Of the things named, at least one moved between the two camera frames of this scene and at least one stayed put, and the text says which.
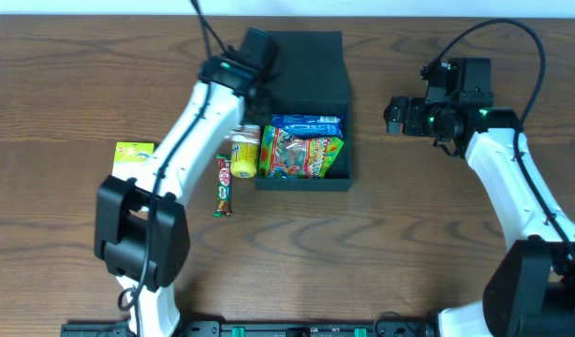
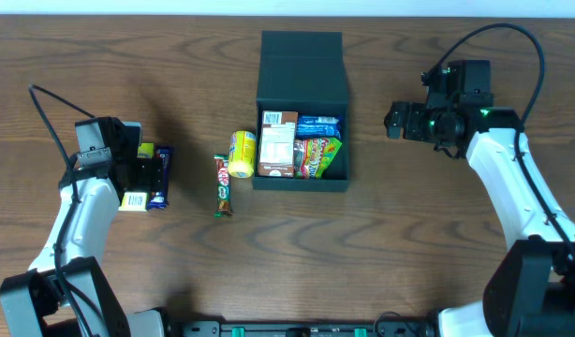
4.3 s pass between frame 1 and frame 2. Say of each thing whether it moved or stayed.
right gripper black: stayed
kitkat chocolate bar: stayed
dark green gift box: stayed
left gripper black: moved
